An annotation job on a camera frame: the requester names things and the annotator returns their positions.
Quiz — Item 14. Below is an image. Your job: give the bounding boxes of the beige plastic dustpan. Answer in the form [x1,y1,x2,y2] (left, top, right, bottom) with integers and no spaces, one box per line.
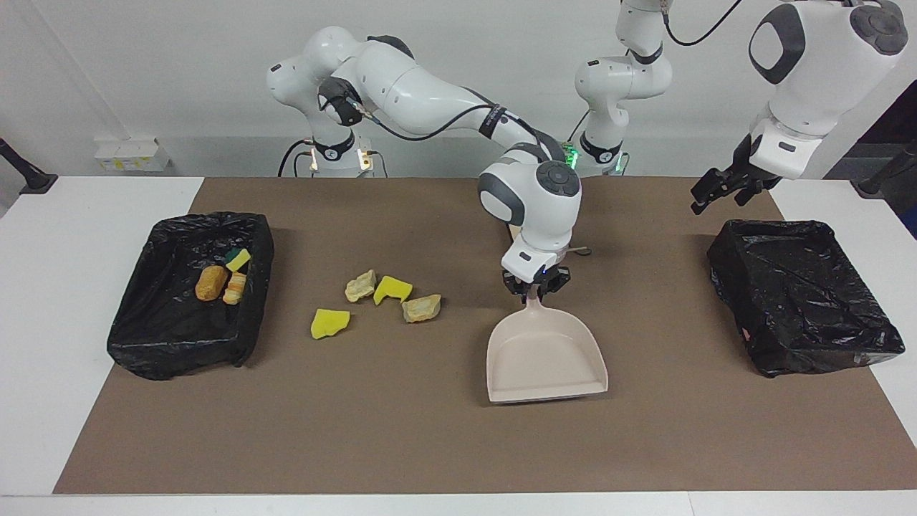
[486,294,610,405]

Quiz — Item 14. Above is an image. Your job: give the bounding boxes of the notched yellow sponge piece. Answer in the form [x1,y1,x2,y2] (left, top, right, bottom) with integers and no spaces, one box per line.
[373,275,414,307]

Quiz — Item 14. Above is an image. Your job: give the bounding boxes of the chunky beige stone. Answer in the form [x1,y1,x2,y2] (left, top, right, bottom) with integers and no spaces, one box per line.
[345,269,378,302]

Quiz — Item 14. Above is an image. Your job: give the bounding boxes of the striped croissant toy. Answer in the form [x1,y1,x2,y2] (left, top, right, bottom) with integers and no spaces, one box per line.
[221,272,249,307]

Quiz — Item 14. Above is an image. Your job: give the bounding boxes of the brown bread roll toy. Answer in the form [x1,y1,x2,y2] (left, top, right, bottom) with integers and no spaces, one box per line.
[194,265,229,302]

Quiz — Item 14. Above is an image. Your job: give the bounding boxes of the black bagged bin pink spot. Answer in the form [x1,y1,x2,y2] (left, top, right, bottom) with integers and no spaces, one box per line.
[706,219,906,378]

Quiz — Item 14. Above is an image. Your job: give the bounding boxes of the black stand leg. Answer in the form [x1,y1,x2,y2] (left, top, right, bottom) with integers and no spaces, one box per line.
[0,138,59,196]
[857,140,917,199]

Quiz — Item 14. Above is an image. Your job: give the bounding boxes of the brown paper table mat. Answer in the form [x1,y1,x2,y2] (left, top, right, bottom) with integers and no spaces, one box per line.
[54,177,917,495]

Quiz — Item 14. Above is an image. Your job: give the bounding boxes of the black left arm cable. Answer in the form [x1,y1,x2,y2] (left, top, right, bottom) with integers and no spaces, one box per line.
[663,0,746,47]

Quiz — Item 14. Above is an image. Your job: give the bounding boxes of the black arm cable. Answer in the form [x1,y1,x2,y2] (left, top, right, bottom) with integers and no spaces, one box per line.
[351,100,594,257]
[663,0,746,47]

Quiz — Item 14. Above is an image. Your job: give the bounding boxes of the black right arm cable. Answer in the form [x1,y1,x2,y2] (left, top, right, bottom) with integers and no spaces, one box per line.
[351,100,594,257]

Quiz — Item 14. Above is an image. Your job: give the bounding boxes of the black base cable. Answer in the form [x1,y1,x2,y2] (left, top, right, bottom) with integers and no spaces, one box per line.
[277,138,317,178]

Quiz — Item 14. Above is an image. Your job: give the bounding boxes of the white wall power strip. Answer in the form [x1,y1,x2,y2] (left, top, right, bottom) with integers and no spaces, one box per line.
[93,137,172,173]

